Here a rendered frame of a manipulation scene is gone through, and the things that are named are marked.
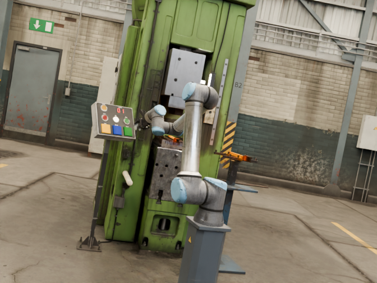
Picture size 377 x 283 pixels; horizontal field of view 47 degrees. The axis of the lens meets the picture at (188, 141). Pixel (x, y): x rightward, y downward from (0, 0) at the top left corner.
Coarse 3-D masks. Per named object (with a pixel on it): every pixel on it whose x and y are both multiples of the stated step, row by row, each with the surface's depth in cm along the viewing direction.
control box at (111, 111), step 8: (96, 104) 342; (104, 104) 346; (96, 112) 339; (104, 112) 344; (112, 112) 349; (120, 112) 353; (128, 112) 359; (96, 120) 337; (104, 120) 341; (112, 120) 346; (120, 120) 351; (96, 128) 336; (112, 128) 343; (96, 136) 337; (104, 136) 339; (112, 136) 342; (120, 136) 345; (128, 136) 350
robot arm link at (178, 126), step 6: (210, 90) 268; (210, 96) 268; (216, 96) 271; (210, 102) 271; (216, 102) 274; (204, 108) 282; (210, 108) 278; (180, 120) 306; (174, 126) 313; (180, 126) 309; (168, 132) 316; (174, 132) 317; (180, 132) 317
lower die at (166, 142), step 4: (160, 136) 409; (164, 136) 405; (168, 136) 399; (160, 140) 379; (164, 140) 375; (168, 140) 375; (172, 140) 376; (180, 140) 386; (164, 144) 375; (168, 144) 376; (172, 144) 376; (176, 144) 377; (180, 144) 378; (172, 148) 377; (176, 148) 378; (180, 148) 378
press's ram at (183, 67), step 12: (168, 60) 378; (180, 60) 372; (192, 60) 373; (204, 60) 375; (168, 72) 370; (180, 72) 372; (192, 72) 374; (168, 84) 370; (180, 84) 373; (180, 96) 374
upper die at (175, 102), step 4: (164, 96) 397; (168, 96) 378; (172, 96) 372; (164, 100) 394; (168, 100) 374; (172, 100) 373; (176, 100) 373; (180, 100) 374; (160, 104) 411; (164, 104) 390; (168, 104) 372; (172, 104) 373; (176, 104) 374; (180, 104) 374; (184, 104) 375; (180, 108) 375; (184, 108) 376
